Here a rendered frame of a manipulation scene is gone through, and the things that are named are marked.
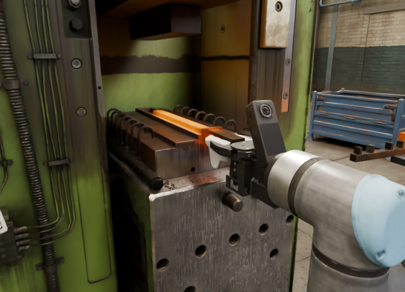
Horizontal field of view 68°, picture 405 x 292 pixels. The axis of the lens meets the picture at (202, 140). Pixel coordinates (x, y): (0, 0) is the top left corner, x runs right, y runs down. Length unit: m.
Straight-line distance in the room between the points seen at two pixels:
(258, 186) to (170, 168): 0.20
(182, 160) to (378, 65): 8.52
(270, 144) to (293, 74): 0.53
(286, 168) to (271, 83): 0.52
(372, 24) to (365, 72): 1.17
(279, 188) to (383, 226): 0.14
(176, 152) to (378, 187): 0.38
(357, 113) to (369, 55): 4.94
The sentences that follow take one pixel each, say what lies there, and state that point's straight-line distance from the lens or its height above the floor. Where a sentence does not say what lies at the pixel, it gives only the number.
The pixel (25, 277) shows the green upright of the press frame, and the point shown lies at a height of 0.69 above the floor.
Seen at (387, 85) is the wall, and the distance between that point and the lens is 8.90.
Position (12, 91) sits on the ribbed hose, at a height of 1.10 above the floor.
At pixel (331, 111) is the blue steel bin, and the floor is 0.47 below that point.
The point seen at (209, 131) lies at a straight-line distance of 0.62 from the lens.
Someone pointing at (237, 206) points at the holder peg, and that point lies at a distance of 0.62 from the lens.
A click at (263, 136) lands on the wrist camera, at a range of 0.49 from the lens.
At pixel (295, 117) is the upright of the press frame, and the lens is 1.03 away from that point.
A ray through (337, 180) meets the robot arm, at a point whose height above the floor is 1.02.
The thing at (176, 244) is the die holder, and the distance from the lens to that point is 0.63.
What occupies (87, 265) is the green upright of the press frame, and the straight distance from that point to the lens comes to 0.84.
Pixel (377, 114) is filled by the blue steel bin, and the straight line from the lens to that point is 4.23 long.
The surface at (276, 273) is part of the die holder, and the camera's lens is 0.87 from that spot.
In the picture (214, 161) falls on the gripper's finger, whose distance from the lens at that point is 0.59.
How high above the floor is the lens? 1.15
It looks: 15 degrees down
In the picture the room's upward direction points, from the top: straight up
